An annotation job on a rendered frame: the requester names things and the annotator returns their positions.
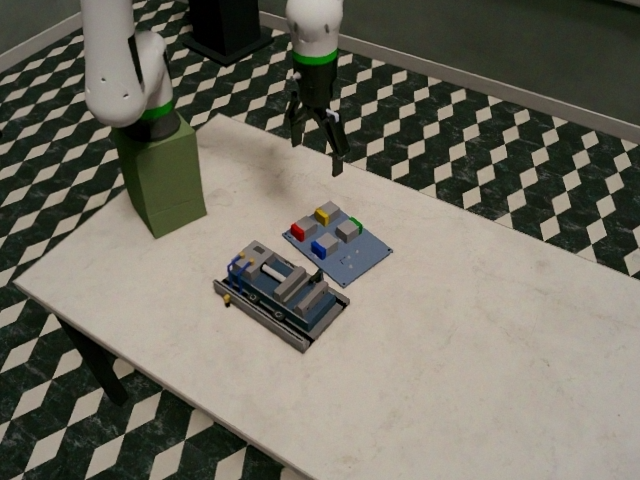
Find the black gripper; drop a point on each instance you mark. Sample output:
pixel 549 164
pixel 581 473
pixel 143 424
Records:
pixel 333 128

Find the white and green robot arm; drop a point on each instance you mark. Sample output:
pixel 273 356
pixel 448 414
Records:
pixel 117 95

